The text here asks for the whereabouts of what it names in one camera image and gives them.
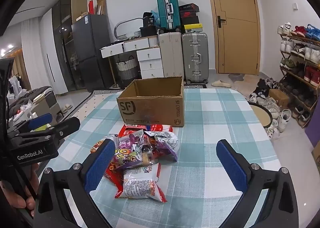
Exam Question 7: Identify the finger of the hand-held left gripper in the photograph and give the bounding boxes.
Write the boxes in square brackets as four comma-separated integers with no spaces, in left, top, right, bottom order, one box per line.
[15,117,81,143]
[9,113,53,135]

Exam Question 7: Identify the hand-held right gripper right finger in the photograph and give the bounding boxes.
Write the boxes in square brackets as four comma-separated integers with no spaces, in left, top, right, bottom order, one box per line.
[216,139,299,228]

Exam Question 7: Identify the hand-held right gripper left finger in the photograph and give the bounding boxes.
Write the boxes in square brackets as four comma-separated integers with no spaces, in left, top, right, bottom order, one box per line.
[34,139,120,228]

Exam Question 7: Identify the orange red snack packet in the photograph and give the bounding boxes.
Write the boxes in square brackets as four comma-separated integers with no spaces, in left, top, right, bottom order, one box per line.
[90,140,108,154]

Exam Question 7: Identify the purple orange snack packet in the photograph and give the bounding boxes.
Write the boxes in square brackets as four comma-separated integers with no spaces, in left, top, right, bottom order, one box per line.
[110,134,150,168]

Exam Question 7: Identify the white purple snack packet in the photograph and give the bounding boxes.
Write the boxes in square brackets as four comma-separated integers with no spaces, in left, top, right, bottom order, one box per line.
[144,130,179,162]

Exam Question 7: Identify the brown cardboard box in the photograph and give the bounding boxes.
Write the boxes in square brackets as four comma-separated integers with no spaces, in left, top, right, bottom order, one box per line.
[117,76,185,128]

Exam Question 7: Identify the person's left hand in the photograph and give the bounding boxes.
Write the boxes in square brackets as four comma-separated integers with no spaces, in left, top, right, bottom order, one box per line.
[0,164,39,217]

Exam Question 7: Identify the grey upholstered sofa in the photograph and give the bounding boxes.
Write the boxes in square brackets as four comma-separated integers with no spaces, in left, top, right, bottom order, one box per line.
[7,86,63,128]

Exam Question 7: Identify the round stool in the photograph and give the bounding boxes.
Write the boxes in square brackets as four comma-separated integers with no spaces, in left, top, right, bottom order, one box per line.
[247,101,273,128]

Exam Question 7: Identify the white sheer curtain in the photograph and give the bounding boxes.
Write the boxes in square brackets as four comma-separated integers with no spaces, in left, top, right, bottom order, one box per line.
[21,18,54,88]

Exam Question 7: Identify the white wardrobe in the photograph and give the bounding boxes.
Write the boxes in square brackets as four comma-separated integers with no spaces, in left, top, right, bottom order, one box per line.
[40,8,69,96]

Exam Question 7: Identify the glass door cabinet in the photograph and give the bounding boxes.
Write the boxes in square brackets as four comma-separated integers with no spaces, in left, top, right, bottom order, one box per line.
[52,0,88,92]

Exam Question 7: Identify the pile of loose shoes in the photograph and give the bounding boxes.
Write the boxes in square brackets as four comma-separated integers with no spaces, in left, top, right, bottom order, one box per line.
[246,78,293,140]

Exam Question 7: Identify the dark grey refrigerator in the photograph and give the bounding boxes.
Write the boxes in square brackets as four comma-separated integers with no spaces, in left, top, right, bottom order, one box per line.
[71,13,114,92]

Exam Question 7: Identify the beige slipper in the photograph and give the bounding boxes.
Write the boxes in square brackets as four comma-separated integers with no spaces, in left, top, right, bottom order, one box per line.
[211,80,232,88]

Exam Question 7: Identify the small cardboard box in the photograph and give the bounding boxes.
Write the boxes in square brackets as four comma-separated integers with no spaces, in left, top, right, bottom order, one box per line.
[269,88,290,108]

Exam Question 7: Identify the woven laundry basket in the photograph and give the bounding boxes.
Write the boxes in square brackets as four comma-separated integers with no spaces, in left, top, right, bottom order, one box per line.
[115,56,139,88]

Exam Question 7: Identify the irregular grey door mat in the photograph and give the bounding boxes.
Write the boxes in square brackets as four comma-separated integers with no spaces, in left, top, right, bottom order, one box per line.
[228,73,265,93]

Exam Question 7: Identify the white drawer desk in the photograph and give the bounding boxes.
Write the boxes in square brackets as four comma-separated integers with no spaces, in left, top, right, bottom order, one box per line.
[100,36,164,88]

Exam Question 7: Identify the silver suitcase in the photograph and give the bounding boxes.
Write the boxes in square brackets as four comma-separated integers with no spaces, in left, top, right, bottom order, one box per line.
[182,33,209,84]

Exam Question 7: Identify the wooden door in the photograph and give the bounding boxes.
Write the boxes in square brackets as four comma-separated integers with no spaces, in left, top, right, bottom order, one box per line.
[203,0,260,76]

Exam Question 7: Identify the beige suitcase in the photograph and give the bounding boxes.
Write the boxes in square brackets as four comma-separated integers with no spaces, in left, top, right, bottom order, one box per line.
[159,32,185,81]

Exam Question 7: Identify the tall open cardboard box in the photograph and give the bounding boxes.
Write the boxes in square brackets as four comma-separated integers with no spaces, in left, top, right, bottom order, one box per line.
[96,0,107,16]

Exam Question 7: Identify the black storage crate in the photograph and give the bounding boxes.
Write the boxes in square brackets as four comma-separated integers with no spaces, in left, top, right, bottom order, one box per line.
[139,26,159,37]

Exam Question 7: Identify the yellow black shoe box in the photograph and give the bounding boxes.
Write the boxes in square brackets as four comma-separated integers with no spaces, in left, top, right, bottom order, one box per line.
[184,23,203,34]

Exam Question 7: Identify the wooden shoe rack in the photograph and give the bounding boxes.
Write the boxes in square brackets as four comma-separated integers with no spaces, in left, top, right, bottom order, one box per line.
[279,31,320,127]

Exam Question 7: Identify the plain black shoe box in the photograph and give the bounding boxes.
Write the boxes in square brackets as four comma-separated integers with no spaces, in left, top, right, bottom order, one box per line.
[180,16,200,25]

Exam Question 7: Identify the teal suitcase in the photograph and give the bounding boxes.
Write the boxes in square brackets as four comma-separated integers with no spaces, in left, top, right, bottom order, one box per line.
[156,0,181,31]

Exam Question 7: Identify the oval metal mirror frame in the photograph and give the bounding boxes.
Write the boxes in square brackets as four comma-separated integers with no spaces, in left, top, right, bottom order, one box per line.
[114,18,143,41]

